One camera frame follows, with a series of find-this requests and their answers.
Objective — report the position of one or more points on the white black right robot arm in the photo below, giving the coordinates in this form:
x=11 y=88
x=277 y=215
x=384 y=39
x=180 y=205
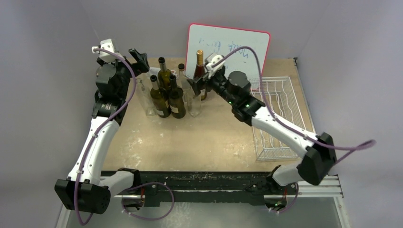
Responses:
x=316 y=151

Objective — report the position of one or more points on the white wire wine rack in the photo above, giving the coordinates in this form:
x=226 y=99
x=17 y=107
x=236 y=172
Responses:
x=280 y=93

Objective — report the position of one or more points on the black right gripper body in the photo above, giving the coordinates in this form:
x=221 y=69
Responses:
x=201 y=82

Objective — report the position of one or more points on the white ruler set package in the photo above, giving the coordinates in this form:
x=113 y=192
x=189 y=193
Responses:
x=154 y=71

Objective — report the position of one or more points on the pink framed whiteboard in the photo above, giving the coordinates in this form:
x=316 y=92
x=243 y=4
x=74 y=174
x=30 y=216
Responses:
x=223 y=40

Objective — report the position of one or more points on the olive bottle silver cap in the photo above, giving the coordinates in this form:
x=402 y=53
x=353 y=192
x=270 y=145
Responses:
x=159 y=98
x=164 y=74

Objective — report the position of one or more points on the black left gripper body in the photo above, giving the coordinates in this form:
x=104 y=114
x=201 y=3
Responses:
x=125 y=73

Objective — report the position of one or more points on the brown wine bottle gold cap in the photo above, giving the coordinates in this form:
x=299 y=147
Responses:
x=200 y=71

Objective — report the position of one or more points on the dark green bottle black cap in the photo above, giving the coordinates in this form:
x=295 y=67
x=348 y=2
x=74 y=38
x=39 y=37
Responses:
x=176 y=99

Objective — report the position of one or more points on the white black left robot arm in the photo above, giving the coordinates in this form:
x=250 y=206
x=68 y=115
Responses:
x=83 y=189

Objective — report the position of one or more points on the clear glass bottle black cap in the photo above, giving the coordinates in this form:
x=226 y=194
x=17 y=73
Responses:
x=184 y=84

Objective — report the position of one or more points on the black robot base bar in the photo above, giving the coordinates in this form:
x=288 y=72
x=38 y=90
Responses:
x=252 y=187

